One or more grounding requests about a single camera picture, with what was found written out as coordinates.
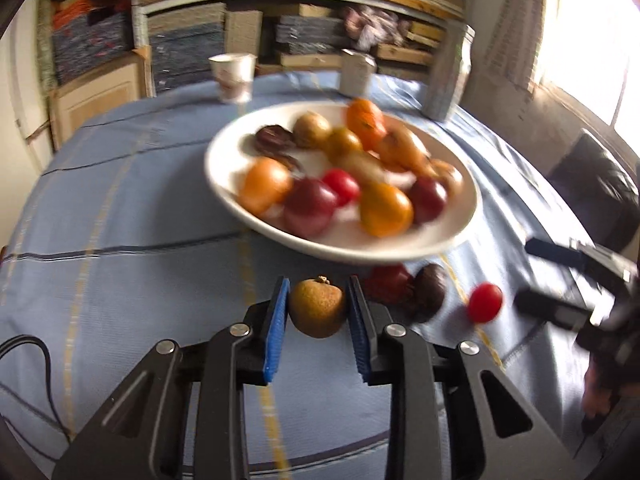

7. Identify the speckled yellow passion fruit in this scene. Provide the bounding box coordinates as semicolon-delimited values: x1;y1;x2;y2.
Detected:
288;276;347;339

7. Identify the wooden picture frame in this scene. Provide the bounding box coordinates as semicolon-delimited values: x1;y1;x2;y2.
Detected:
50;52;151;148

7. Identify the person's right hand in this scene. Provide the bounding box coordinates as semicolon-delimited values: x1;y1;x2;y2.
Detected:
582;355;623;423

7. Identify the tan round pepino melon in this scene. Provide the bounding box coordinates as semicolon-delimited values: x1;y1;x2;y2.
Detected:
292;112;332;150

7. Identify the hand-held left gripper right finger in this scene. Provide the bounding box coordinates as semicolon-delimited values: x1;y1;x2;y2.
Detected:
348;275;596;480

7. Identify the red cherry tomato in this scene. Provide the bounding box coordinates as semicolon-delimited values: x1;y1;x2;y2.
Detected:
321;169;362;207
467;282;504;323

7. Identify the beige patterned curtain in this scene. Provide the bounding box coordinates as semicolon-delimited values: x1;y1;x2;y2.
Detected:
482;0;556;86

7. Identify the white oval plate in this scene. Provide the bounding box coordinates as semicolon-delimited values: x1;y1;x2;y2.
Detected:
204;101;483;266

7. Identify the striped pepino melon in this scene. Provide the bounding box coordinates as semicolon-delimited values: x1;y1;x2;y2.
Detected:
430;159;463;196

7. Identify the dark red plum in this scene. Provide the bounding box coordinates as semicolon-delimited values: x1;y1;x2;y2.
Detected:
407;177;449;224
283;177;339;238

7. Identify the pink cloth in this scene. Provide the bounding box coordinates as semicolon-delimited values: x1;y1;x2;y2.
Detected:
342;4;406;53

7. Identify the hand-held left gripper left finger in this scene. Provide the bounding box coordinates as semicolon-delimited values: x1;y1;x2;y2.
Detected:
52;276;292;480

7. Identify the dark red fruit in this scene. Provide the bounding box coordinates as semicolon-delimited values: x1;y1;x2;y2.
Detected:
362;264;415;306

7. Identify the small yellow fruit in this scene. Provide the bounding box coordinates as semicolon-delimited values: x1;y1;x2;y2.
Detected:
325;127;363;158

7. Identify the white drink can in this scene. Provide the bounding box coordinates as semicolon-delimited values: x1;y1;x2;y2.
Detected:
340;49;377;96

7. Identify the white metal shelf rack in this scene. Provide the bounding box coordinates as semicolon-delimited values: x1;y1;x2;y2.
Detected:
130;0;476;98

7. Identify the white printed paper cup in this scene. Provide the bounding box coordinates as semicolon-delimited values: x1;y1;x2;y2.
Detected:
208;53;257;105

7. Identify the mandarin orange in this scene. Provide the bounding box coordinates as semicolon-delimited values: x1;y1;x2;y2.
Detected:
346;98;387;151

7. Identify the black cable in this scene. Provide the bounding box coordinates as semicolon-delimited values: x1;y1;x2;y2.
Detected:
0;335;76;446

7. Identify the bright window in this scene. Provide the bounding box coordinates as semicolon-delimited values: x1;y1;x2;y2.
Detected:
530;0;640;136

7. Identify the stack of fabric-covered boxes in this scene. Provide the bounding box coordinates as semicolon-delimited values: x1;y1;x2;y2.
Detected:
135;0;476;96
37;0;146;86

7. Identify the black leather armchair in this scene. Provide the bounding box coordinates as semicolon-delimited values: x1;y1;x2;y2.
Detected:
547;127;640;256

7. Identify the orange-yellow tomato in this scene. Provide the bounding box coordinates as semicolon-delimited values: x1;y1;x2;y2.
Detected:
359;181;415;238
238;156;294;217

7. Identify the stainless steel bottle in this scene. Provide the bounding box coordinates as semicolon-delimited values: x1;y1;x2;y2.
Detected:
427;22;476;122

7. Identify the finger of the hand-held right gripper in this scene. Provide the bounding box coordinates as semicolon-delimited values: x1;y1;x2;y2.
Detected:
524;237;591;267
514;287;593;331

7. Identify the marbled green slab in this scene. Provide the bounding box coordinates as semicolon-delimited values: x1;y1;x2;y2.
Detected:
37;0;58;91

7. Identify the dark purple passion fruit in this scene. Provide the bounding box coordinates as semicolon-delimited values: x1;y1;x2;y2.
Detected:
407;263;448;323
252;125;296;156

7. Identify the blue checked tablecloth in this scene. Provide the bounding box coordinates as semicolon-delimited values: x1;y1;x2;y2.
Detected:
0;71;626;480

